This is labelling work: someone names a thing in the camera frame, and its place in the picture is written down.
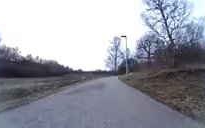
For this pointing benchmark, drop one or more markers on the dry grass bank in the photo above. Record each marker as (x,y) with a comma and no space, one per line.
(180,87)

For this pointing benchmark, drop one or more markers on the dark row of trees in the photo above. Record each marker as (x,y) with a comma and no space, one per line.
(23,68)

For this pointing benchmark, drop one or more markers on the pale grass field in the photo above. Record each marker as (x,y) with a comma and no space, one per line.
(20,87)

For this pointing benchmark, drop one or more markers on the street lamp pole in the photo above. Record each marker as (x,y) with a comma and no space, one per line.
(126,56)

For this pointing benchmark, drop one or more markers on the large bare tree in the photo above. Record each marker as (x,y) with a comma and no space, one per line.
(172,26)

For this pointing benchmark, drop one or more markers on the brown bushes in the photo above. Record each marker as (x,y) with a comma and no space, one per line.
(193,56)

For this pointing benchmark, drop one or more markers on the grey asphalt road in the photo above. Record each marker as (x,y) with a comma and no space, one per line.
(100,106)

